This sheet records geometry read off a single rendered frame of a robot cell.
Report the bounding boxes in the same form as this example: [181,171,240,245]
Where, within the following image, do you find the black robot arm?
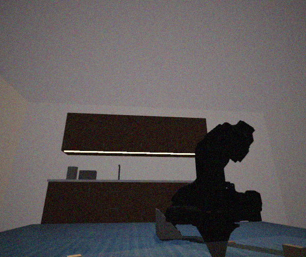
[171,120,262,223]

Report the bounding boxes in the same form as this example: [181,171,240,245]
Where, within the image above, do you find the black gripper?
[165,176,240,243]

